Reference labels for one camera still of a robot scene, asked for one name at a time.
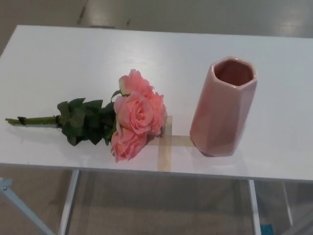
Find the pink artificial rose bouquet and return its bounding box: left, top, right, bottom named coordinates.
left=5, top=69, right=167, bottom=164

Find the pink faceted ceramic vase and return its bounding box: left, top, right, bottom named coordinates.
left=189, top=56, right=258, bottom=157

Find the white table leg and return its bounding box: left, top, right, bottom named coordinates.
left=248, top=179, right=261, bottom=235
left=57, top=168, right=82, bottom=235
left=283, top=180, right=294, bottom=220

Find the blue floor tape piece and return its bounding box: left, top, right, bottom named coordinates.
left=260, top=215, right=270, bottom=235

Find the white metal frame bar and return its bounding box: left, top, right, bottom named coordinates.
left=0, top=177, right=53, bottom=235

